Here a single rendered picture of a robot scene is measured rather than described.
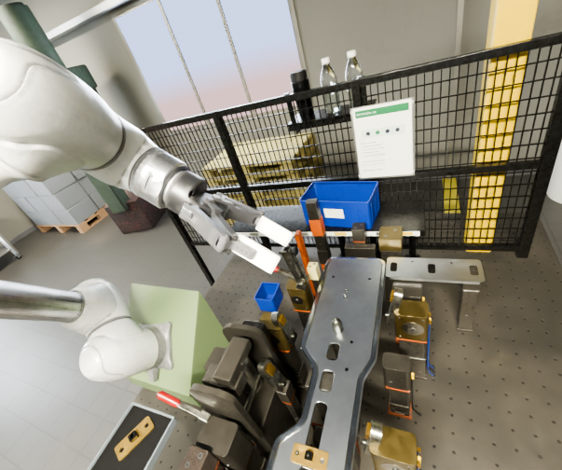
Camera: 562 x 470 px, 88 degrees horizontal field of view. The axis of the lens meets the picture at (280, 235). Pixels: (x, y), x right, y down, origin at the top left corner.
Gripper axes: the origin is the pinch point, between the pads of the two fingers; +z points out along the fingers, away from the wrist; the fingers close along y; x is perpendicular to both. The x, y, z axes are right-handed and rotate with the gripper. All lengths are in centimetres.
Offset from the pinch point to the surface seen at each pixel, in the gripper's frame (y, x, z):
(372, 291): -47, -14, 34
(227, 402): -2.5, -37.9, 7.4
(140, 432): 2, -53, -6
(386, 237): -63, 2, 32
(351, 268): -58, -14, 27
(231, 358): -10.2, -34.3, 3.5
